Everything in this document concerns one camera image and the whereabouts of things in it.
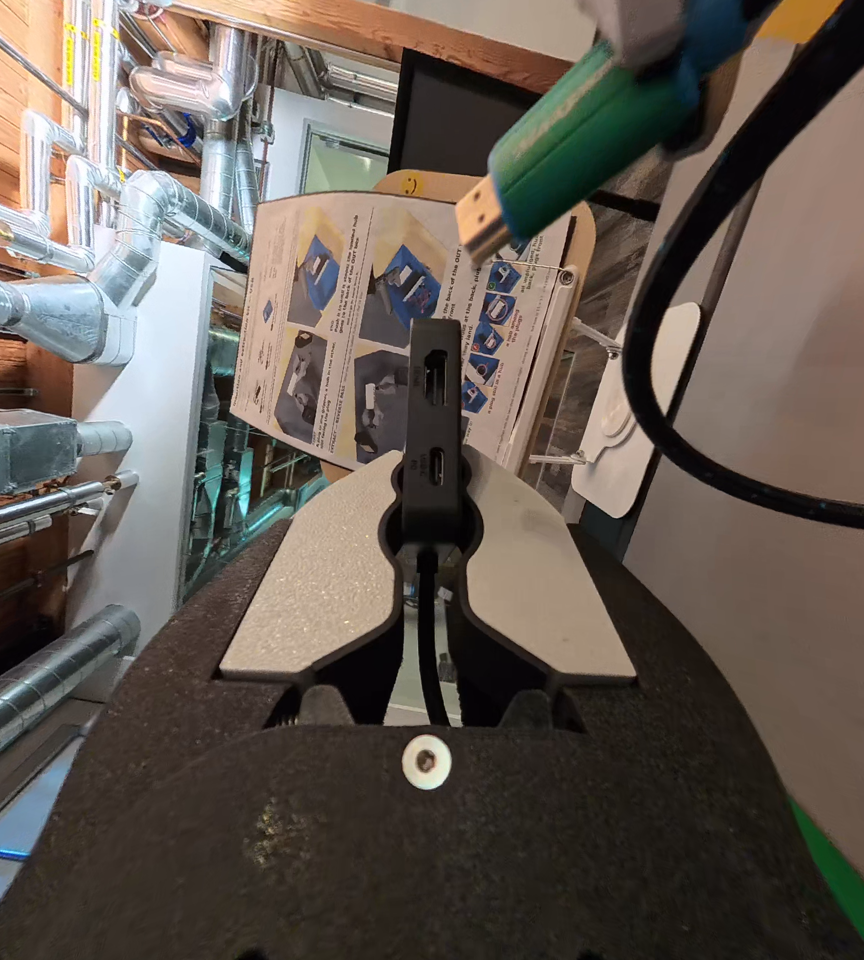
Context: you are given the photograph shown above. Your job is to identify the silver ventilation ducts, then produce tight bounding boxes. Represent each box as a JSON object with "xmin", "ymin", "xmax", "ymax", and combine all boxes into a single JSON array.
[{"xmin": 0, "ymin": 0, "xmax": 275, "ymax": 796}]

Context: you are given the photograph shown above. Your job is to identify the black sign stand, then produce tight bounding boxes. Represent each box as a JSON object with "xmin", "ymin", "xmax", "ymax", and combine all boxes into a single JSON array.
[{"xmin": 387, "ymin": 45, "xmax": 613, "ymax": 196}]

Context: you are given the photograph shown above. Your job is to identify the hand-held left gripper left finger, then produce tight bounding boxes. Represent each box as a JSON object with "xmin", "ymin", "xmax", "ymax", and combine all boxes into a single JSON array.
[{"xmin": 219, "ymin": 455, "xmax": 410, "ymax": 684}]

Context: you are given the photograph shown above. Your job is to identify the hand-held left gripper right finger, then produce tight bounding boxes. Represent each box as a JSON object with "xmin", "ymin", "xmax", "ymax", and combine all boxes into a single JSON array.
[{"xmin": 455, "ymin": 458, "xmax": 643, "ymax": 684}]

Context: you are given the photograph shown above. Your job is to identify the wooden beam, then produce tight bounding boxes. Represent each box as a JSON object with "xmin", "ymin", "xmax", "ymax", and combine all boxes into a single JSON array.
[{"xmin": 177, "ymin": 0, "xmax": 575, "ymax": 94}]

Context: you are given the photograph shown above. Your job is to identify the dark grey usb hub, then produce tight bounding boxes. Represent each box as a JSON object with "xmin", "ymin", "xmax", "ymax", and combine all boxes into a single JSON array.
[{"xmin": 398, "ymin": 318, "xmax": 475, "ymax": 544}]

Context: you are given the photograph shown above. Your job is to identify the black braided cable green plug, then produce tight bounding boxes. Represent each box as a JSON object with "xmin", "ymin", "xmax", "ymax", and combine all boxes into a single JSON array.
[{"xmin": 455, "ymin": 0, "xmax": 864, "ymax": 534}]

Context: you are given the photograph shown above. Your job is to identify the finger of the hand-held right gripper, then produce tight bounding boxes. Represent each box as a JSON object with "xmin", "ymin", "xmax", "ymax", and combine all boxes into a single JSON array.
[{"xmin": 582, "ymin": 0, "xmax": 706, "ymax": 73}]

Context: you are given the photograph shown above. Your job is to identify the instruction sheet on wooden board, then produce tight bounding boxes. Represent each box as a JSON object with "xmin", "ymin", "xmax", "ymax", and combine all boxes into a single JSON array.
[{"xmin": 230, "ymin": 173, "xmax": 598, "ymax": 469}]

